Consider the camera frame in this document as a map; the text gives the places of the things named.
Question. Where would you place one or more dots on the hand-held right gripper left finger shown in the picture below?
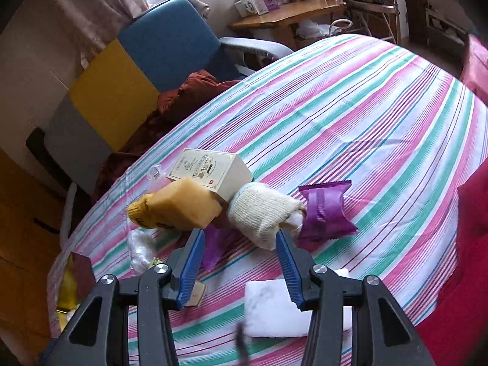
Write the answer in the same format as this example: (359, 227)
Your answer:
(190, 265)

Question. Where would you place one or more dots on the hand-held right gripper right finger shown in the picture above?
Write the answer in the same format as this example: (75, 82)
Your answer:
(291, 270)

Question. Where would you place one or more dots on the small green packet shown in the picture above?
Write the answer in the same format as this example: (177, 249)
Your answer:
(156, 264)

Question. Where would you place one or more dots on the white foam block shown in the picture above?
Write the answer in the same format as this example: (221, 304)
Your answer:
(267, 312)

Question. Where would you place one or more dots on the clear plastic bag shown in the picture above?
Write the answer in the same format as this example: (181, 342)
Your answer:
(140, 251)

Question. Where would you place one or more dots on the yellow sponge block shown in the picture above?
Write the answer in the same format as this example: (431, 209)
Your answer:
(186, 204)

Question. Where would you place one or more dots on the purple snack packet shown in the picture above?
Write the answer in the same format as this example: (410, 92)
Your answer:
(324, 213)

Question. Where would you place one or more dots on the cream knit sock roll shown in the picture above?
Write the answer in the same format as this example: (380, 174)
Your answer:
(259, 209)

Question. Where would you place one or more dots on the yellow knit sock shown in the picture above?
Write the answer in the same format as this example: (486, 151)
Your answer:
(139, 209)

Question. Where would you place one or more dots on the cream printed carton box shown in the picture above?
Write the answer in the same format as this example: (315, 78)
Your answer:
(207, 167)

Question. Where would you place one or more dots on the maroon gift box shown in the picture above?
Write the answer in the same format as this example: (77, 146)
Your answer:
(82, 274)

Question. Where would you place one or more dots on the brown paper card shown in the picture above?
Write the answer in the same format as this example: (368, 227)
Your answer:
(198, 294)

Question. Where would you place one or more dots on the small clear plastic wrapper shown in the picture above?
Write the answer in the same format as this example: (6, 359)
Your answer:
(156, 173)

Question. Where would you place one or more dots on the dark red blanket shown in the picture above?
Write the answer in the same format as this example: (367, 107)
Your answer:
(183, 95)

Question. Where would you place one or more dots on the blue yellow grey chair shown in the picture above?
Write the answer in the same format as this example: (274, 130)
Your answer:
(167, 45)

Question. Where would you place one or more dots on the white plastic bag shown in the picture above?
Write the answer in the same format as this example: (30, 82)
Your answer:
(310, 29)

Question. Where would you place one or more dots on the white looped tube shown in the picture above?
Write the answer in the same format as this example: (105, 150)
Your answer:
(339, 22)

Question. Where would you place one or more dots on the wooden desk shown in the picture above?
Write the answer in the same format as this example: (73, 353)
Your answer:
(289, 15)

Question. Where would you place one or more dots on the white printed box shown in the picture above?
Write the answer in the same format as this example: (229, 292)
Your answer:
(251, 7)

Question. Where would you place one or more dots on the pinkish red cloth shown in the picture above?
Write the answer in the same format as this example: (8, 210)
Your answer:
(476, 68)

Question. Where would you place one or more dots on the wooden folding rack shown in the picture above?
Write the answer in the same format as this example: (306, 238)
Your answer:
(375, 3)

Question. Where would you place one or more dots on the tall white carton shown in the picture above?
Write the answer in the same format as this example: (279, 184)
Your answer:
(401, 7)

